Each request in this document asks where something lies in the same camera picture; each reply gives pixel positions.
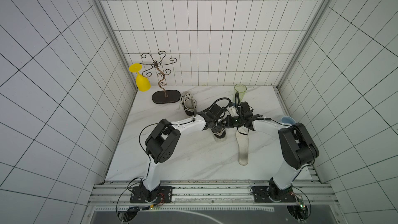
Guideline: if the white insole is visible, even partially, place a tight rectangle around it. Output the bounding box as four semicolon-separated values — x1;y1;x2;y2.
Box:
236;129;249;166

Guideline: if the black white sneaker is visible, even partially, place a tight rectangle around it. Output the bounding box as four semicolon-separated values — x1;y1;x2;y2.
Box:
181;91;197;116
212;128;226;143

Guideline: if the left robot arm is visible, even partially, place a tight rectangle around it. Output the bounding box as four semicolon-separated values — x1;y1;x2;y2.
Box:
140;102;232;202

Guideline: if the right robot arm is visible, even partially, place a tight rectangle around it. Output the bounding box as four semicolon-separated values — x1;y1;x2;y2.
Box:
221;102;319;203

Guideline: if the green transparent cup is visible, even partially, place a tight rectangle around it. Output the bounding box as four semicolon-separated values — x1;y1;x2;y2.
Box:
234;84;247;102

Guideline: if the black metal cup rack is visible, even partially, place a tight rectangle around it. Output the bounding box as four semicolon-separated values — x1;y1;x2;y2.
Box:
141;51;181;104

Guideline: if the blue mug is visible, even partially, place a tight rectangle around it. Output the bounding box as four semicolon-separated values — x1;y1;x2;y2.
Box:
281;116;296;124

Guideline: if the yellow plastic wine glass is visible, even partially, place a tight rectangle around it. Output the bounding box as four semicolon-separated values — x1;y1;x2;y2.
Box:
129;63;151;92

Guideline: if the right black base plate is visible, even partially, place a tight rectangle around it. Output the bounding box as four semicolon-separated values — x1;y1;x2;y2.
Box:
250;186;296;203

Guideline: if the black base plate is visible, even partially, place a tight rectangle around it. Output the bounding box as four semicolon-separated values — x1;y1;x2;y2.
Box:
130;186;173;204
250;186;296;203

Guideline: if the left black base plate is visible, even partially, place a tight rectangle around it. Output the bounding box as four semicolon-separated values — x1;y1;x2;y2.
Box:
130;186;173;204

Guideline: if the aluminium mounting rail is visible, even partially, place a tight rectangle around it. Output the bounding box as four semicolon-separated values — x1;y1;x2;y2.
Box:
88;180;338;209

